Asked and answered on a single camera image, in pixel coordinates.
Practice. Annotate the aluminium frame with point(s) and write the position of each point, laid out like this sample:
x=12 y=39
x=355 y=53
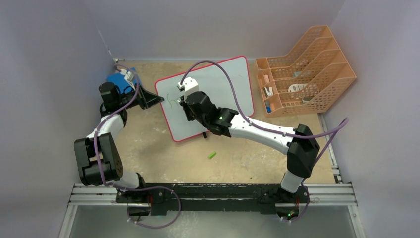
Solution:
x=93 y=212

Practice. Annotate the blue box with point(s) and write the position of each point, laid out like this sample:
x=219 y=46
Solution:
x=115 y=83

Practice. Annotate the white remote in organizer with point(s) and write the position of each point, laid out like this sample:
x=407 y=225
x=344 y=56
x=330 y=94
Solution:
x=297 y=87

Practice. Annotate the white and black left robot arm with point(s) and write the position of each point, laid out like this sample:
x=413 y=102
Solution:
x=97 y=157

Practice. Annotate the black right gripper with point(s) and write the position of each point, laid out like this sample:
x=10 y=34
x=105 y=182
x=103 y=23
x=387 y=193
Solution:
x=184 y=104

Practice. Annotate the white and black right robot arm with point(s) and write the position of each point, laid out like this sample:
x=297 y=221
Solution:
x=298 y=144

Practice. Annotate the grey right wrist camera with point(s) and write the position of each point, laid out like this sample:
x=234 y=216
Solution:
x=188 y=86

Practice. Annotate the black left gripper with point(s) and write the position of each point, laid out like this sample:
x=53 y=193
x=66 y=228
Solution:
x=150 y=99

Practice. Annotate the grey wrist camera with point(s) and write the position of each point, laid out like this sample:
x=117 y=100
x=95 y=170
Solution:
x=188 y=86
x=128 y=77

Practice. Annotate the green marker cap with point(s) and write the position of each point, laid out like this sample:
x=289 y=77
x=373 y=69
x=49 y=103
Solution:
x=211 y=155

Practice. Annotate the orange plastic desk organizer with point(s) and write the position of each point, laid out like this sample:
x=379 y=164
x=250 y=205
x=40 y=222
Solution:
x=316 y=59

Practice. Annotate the white stapler in organizer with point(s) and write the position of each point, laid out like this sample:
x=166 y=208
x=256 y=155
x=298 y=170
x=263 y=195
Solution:
x=268 y=91

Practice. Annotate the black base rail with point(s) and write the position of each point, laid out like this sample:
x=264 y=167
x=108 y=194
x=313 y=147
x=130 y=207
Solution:
x=267 y=199

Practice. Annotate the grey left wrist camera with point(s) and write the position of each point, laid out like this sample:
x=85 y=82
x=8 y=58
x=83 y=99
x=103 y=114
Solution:
x=128 y=77

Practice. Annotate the pink framed whiteboard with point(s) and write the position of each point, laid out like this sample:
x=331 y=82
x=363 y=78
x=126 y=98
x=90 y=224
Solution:
x=226 y=84

